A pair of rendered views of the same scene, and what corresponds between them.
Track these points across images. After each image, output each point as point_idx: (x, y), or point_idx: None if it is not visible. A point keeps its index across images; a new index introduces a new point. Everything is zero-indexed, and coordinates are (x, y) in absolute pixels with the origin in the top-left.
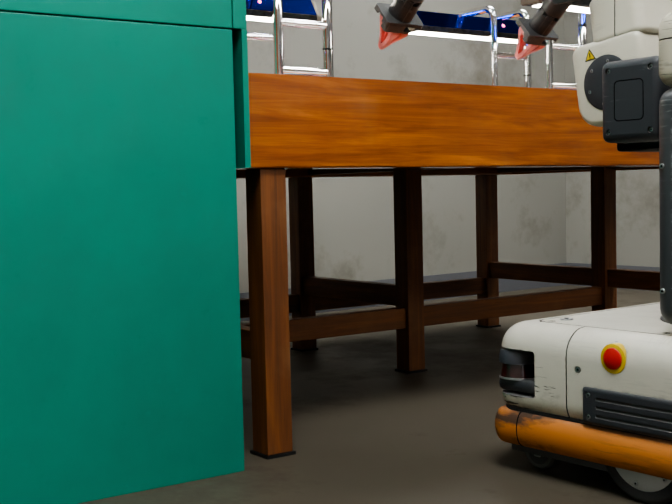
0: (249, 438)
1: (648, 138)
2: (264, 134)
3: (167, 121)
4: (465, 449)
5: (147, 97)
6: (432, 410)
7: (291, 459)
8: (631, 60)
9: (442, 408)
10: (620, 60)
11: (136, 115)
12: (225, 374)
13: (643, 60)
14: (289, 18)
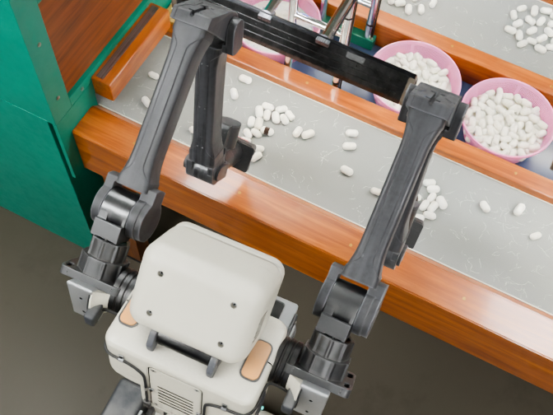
0: (167, 223)
1: None
2: (96, 163)
3: (19, 137)
4: None
5: (3, 123)
6: (281, 291)
7: (130, 267)
8: (108, 403)
9: (290, 295)
10: (117, 392)
11: (0, 126)
12: (81, 228)
13: (101, 413)
14: None
